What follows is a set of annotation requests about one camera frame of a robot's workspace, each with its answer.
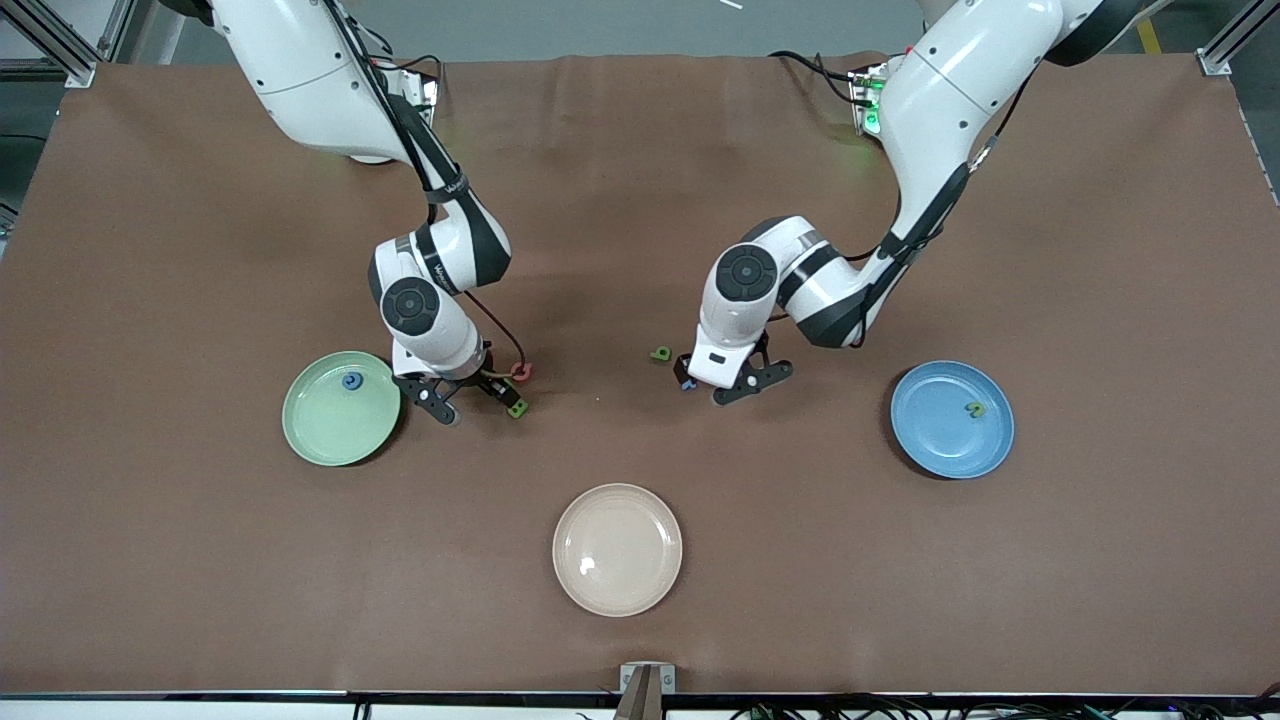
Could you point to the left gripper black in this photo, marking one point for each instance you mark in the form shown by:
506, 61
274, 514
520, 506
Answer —
680, 369

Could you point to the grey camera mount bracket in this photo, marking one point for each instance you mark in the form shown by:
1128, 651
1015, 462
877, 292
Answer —
648, 690

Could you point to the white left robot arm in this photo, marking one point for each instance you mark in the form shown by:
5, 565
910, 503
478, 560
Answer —
940, 90

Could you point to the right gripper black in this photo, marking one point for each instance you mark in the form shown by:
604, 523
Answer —
489, 383

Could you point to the pink foam letter Q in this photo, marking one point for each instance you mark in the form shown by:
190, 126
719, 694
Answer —
524, 372

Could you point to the blue plate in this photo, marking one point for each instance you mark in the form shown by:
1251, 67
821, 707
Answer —
940, 430

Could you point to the aluminium frame post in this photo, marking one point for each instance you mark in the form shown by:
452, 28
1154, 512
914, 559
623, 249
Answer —
80, 72
1215, 62

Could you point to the green plate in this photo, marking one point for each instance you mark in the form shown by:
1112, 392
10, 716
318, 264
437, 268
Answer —
340, 420

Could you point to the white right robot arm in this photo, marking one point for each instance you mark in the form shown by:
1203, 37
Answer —
300, 80

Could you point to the beige plate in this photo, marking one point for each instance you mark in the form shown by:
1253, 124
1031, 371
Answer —
617, 550

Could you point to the brown table mat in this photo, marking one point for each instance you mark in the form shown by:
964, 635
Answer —
640, 480

